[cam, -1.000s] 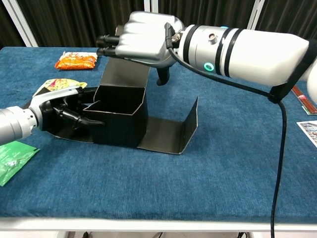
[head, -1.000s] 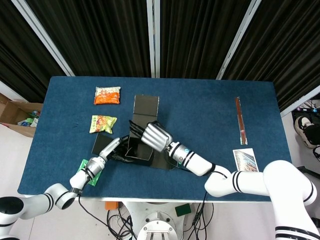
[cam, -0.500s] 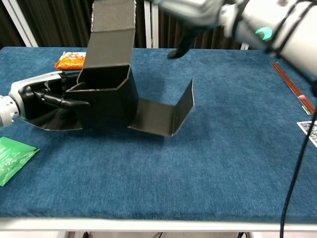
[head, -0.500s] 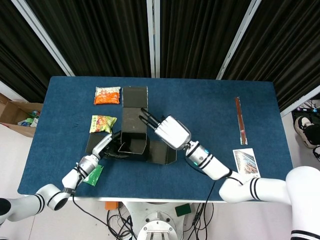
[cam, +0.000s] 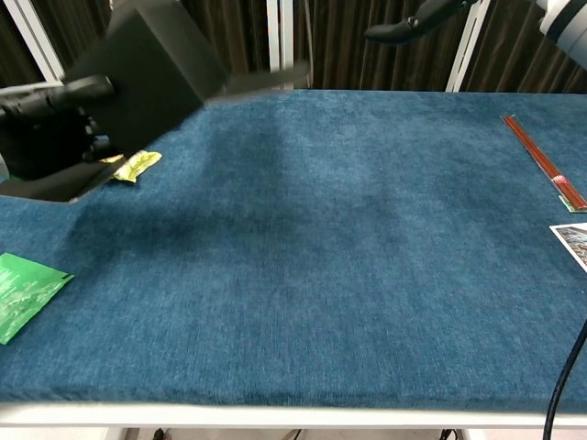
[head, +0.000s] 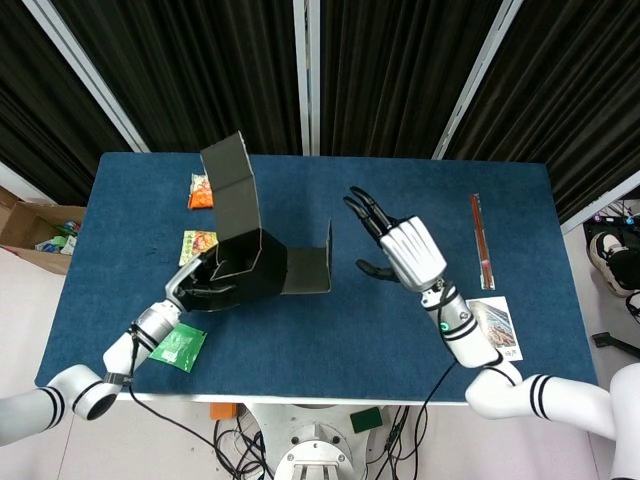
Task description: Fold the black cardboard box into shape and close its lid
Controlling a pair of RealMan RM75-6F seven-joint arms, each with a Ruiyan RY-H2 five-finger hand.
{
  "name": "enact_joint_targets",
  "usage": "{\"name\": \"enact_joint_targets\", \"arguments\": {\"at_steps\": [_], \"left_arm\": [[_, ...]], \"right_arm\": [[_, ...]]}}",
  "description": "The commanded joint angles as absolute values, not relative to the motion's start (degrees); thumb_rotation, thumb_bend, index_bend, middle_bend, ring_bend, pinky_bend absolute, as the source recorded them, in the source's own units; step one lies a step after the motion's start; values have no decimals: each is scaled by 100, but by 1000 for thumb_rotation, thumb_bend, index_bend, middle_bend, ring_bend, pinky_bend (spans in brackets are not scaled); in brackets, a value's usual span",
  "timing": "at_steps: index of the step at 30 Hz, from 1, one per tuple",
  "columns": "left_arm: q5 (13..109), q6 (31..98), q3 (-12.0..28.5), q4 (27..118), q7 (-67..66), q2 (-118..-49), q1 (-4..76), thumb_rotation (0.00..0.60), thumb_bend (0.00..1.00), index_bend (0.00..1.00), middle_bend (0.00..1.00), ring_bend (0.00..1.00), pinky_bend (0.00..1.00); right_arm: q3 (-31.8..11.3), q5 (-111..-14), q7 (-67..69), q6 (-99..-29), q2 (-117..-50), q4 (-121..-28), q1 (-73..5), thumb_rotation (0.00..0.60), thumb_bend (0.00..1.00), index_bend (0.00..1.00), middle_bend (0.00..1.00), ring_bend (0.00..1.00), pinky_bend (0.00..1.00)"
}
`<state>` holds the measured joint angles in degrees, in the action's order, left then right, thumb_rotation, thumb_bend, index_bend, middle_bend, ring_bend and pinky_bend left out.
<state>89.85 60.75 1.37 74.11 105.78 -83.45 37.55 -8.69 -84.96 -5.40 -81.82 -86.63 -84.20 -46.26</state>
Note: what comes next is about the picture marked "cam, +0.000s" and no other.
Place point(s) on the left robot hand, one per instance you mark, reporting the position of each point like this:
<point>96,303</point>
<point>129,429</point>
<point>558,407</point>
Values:
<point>41,133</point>

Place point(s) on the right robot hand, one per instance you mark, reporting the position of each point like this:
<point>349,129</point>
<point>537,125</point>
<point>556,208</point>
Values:
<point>403,29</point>

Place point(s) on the black paper box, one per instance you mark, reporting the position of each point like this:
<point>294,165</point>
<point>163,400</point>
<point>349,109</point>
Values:
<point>156,73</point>

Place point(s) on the black pleated curtain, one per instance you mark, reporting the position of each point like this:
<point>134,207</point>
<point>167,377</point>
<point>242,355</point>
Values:
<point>14,59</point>
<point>238,32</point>
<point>339,55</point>
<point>513,59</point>

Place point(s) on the yellow-green snack packet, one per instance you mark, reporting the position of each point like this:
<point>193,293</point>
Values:
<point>137,165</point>

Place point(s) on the green sachet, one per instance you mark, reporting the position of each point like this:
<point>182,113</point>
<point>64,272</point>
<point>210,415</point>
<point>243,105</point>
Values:
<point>23,298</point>

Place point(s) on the red-brown chopsticks in wrapper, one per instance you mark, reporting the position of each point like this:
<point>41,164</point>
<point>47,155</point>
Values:
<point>541,156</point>

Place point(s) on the blue table mat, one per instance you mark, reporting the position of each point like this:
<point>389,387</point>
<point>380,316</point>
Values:
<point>321,252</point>

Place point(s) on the photo postcard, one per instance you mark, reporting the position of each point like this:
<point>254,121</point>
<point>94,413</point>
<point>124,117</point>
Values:
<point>575,243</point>

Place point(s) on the white frame post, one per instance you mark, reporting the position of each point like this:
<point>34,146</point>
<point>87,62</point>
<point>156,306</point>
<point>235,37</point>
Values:
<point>280,27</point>
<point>465,50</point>
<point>39,46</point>

